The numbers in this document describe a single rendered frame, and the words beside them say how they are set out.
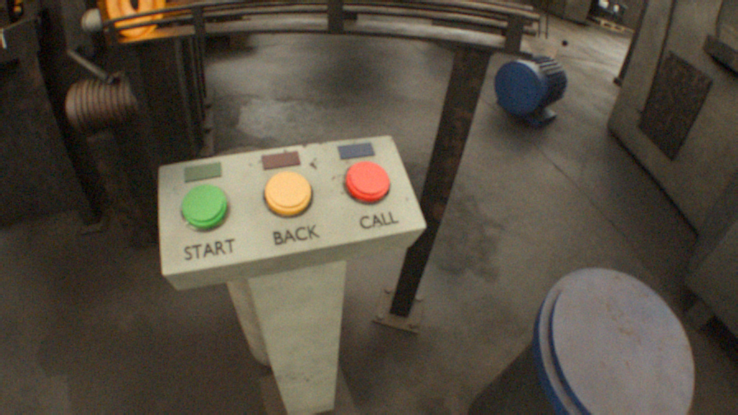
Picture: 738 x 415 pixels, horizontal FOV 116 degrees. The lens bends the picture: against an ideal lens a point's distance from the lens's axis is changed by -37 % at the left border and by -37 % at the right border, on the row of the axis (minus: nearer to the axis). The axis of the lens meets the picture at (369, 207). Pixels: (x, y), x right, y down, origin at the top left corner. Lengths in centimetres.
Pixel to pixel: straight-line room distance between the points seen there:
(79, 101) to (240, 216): 68
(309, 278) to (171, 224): 14
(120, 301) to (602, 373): 109
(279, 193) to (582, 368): 43
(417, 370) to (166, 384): 60
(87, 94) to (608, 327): 110
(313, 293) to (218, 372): 55
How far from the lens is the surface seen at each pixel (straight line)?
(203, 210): 32
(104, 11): 87
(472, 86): 54
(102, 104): 91
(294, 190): 32
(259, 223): 32
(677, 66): 220
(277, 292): 38
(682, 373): 66
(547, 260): 128
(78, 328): 112
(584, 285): 61
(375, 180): 34
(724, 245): 138
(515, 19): 51
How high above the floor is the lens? 82
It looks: 42 degrees down
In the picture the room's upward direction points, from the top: 8 degrees clockwise
